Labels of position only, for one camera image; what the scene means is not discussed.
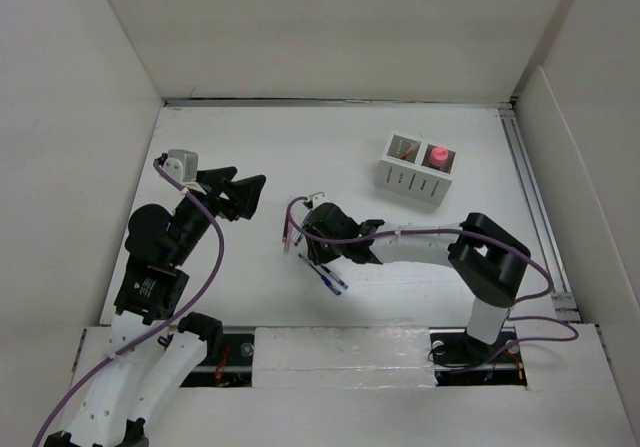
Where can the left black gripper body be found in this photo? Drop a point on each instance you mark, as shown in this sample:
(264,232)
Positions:
(196,217)

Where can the white two-slot pen holder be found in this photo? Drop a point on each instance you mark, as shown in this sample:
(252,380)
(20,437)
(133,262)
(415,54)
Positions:
(414,178)

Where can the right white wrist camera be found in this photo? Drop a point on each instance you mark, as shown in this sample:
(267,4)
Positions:
(315,200)

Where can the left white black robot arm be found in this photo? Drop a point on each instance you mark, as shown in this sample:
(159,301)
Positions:
(155,342)

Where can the dark red gel pen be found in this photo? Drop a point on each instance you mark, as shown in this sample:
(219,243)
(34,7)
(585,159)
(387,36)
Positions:
(287,225)

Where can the aluminium rail edge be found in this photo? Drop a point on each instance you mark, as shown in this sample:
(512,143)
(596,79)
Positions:
(313,102)
(546,242)

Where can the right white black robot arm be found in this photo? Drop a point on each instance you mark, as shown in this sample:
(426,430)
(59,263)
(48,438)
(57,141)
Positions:
(489,260)

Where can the red orange pen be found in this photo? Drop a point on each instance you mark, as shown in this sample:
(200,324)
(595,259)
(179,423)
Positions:
(410,151)

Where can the teal blue gel pen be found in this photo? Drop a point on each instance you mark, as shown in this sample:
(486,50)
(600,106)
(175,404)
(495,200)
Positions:
(299,237)

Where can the aluminium rail back edge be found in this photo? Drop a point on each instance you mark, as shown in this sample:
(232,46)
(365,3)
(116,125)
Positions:
(313,102)

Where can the aluminium rail right edge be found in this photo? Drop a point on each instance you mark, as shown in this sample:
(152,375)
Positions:
(546,242)

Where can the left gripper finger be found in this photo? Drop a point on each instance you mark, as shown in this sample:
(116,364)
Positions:
(217,181)
(244,195)

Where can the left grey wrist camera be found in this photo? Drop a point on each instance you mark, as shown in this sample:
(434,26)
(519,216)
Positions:
(180,165)

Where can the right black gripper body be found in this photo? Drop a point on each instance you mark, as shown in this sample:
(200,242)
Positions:
(326,252)

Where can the pink clear gel pen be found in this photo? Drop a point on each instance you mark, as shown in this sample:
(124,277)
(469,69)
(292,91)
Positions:
(286,247)

